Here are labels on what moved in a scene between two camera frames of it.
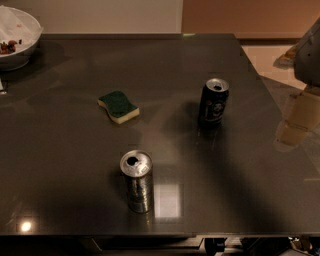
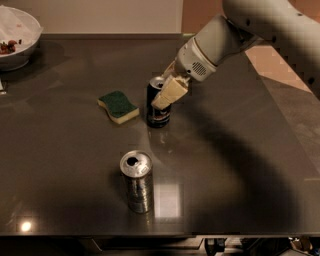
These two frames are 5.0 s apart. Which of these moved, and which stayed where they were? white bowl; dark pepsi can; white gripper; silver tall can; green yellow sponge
Moved: white gripper; dark pepsi can
Stayed: white bowl; silver tall can; green yellow sponge
